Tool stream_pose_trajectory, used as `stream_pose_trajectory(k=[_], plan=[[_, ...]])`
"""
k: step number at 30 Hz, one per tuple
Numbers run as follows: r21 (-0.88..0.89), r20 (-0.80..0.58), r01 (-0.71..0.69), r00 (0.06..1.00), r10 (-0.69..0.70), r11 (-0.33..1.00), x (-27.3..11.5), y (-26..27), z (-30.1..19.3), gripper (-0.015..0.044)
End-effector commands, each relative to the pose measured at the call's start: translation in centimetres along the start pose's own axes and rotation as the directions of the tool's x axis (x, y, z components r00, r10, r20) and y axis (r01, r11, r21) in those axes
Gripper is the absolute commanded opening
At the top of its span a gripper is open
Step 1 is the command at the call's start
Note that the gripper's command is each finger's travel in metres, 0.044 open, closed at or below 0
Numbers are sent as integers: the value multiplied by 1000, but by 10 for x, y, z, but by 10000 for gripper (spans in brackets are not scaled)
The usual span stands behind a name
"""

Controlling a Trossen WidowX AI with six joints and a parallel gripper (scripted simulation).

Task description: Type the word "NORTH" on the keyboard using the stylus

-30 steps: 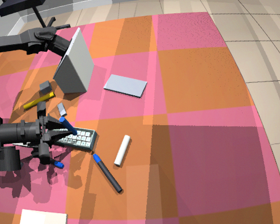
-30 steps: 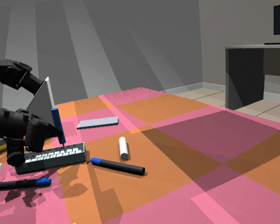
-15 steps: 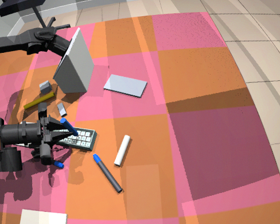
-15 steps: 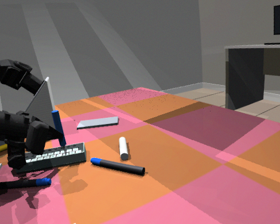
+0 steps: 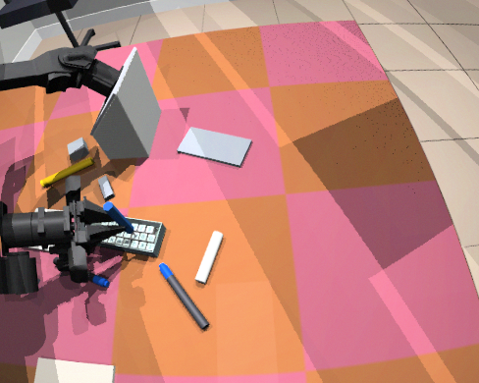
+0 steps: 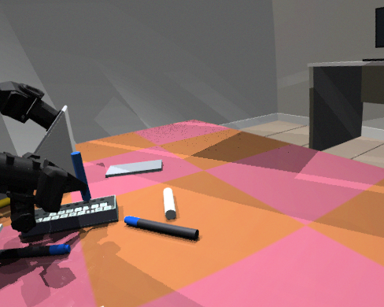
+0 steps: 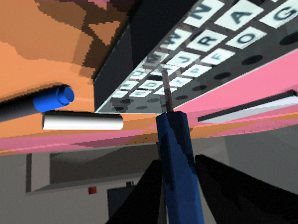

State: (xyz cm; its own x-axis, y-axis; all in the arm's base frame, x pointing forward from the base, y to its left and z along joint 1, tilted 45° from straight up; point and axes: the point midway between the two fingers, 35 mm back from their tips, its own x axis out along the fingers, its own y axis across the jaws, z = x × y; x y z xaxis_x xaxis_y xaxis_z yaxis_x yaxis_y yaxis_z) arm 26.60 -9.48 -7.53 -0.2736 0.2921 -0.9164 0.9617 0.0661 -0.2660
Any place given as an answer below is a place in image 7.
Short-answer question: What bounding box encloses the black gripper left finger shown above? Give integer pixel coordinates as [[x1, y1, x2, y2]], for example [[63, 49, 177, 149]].
[[105, 160, 167, 224]]

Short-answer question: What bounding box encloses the light grey flat rectangular slab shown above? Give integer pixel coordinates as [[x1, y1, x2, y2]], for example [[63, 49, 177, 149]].
[[198, 89, 298, 123]]

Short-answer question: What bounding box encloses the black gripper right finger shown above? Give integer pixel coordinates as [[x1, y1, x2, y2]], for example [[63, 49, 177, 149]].
[[195, 155, 298, 224]]

